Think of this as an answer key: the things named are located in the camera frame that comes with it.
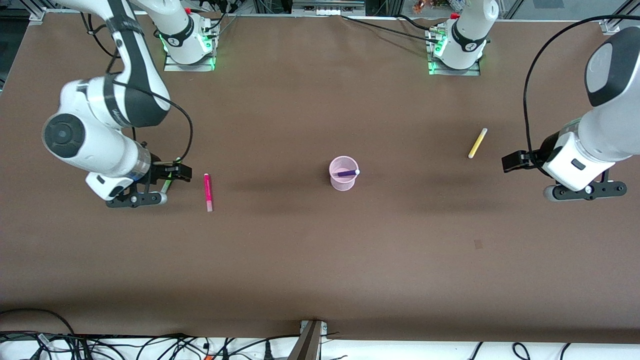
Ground grey power strip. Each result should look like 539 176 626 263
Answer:
292 0 366 17

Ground aluminium profile post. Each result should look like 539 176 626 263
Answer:
287 320 328 360

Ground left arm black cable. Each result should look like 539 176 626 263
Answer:
522 14 640 169

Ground long black cable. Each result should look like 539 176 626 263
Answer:
341 14 441 40

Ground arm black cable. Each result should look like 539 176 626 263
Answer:
522 14 640 169
80 12 195 164

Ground yellow highlighter pen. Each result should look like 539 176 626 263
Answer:
467 128 488 160

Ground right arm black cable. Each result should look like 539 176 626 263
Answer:
80 12 195 164

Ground aluminium frame rail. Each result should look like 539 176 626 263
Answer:
602 0 640 36

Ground black looped cable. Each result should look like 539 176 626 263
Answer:
0 308 76 339

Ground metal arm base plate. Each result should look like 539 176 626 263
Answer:
164 27 217 72
427 27 482 77

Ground pink plastic cup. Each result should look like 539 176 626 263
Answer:
328 155 360 192

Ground green highlighter pen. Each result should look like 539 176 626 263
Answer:
160 157 182 195

